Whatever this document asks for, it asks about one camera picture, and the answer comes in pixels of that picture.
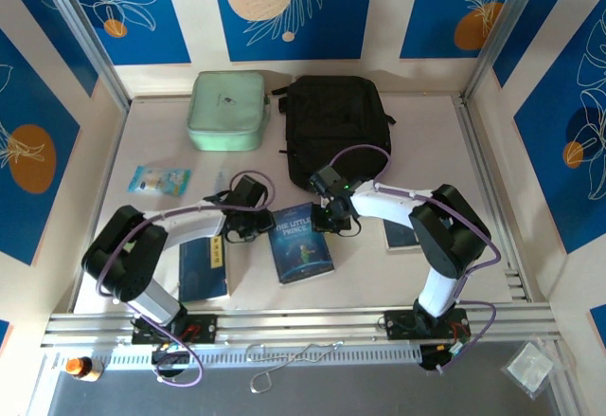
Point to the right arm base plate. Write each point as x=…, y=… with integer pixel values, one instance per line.
x=400, y=326

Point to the blue poster beige circle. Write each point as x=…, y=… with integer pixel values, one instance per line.
x=293, y=8

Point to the aluminium frame rail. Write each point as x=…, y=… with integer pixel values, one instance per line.
x=303, y=323

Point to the clear plastic bag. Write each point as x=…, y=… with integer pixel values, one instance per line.
x=528, y=368

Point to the orange cap bottle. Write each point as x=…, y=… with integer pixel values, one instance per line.
x=83, y=368

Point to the clear plastic case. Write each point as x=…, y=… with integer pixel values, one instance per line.
x=220, y=183

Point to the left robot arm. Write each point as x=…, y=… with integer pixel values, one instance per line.
x=123, y=255

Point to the blue poster white flower outline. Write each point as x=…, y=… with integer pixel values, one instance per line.
x=142, y=32

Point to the mint green zip case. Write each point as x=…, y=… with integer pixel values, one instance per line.
x=227, y=108

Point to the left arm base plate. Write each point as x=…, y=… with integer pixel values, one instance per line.
x=203, y=328

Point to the blue poster orange circle leaf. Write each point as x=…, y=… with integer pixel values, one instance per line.
x=28, y=160

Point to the Little Prince book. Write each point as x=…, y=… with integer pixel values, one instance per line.
x=300, y=255

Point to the blue poster orange circle feather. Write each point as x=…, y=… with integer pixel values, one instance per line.
x=440, y=8

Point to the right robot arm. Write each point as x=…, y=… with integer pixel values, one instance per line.
x=450, y=231

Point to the aluminium corner post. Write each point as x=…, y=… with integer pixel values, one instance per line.
x=85, y=32
x=497, y=27

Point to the black backpack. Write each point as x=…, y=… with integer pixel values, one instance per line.
x=336, y=122

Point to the blue snack packet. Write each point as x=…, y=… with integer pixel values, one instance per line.
x=158, y=180

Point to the dark blue book yellow label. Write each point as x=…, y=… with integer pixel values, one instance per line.
x=400, y=238

